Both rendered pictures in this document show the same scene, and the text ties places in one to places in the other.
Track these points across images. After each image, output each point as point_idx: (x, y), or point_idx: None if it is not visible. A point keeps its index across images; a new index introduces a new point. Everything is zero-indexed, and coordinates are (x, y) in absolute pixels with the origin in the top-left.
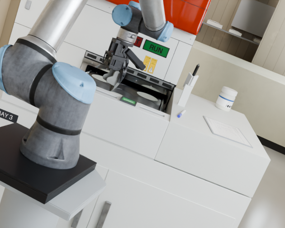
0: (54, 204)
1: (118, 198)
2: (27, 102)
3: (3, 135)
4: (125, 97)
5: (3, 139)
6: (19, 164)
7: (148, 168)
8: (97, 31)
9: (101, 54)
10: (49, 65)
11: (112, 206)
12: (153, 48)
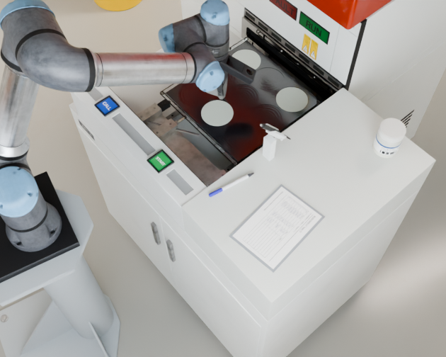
0: None
1: (175, 243)
2: None
3: None
4: (164, 153)
5: None
6: None
7: (183, 234)
8: None
9: (258, 16)
10: None
11: (174, 246)
12: (310, 27)
